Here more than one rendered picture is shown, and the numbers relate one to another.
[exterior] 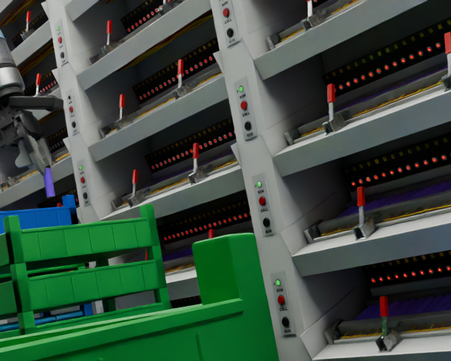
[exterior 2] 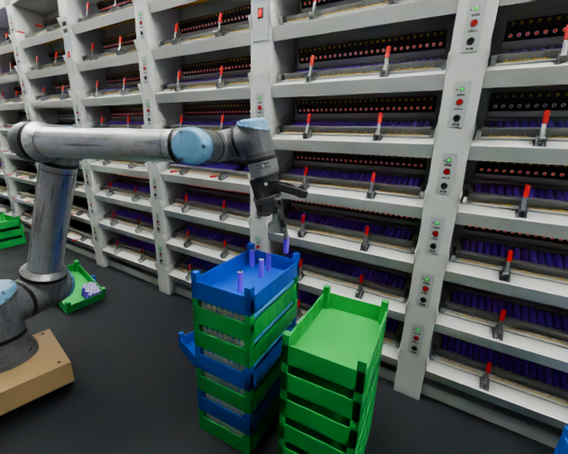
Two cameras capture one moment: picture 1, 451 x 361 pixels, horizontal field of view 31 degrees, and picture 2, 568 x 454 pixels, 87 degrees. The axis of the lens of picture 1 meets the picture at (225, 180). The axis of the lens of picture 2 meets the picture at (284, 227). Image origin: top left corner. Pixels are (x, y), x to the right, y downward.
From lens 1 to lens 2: 1.30 m
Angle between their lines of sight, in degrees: 31
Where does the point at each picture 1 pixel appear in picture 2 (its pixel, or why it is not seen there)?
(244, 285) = not seen: outside the picture
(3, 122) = (265, 200)
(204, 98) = (394, 209)
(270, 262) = (416, 318)
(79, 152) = not seen: hidden behind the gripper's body
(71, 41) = (270, 113)
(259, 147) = (436, 260)
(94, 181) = not seen: hidden behind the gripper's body
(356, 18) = not seen: outside the picture
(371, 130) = (543, 295)
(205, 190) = (372, 258)
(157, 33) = (363, 149)
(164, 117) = (350, 203)
